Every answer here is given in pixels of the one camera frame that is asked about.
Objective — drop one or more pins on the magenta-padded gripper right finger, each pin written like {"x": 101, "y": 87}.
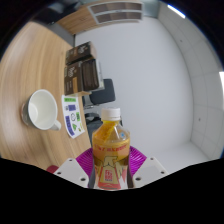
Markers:
{"x": 150, "y": 170}

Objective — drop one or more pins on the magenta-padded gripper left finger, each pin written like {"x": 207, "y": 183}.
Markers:
{"x": 71, "y": 171}

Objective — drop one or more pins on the yellow-labelled tea drink bottle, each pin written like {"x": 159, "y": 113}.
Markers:
{"x": 110, "y": 150}

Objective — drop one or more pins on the white green purple leaflet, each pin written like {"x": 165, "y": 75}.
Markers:
{"x": 72, "y": 116}

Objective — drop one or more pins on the green and white patterned mug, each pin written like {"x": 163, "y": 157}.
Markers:
{"x": 41, "y": 110}

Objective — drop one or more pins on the dark padded office chair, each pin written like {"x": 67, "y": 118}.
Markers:
{"x": 103, "y": 93}

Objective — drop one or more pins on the dark brown carton box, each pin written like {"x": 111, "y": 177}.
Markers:
{"x": 80, "y": 51}
{"x": 90, "y": 75}

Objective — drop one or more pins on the rectangular ceiling light panel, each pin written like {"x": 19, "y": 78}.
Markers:
{"x": 222, "y": 86}
{"x": 176, "y": 11}

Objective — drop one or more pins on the wooden glass-door cabinet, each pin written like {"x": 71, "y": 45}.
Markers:
{"x": 100, "y": 15}

